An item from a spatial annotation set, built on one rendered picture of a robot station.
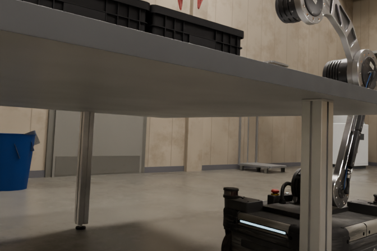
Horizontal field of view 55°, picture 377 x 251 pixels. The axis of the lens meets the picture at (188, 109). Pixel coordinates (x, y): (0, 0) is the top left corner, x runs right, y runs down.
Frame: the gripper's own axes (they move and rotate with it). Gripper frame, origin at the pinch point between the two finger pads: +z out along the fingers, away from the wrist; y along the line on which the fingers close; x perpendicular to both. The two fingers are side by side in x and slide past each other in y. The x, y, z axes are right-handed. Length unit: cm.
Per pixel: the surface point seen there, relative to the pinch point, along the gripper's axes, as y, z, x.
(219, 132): -71, 32, 476
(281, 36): 24, -166, 607
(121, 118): -174, 21, 321
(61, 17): 5, 31, -78
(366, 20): 223, -263, 829
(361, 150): 186, 54, 689
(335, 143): 137, 40, 693
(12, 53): -7, 34, -72
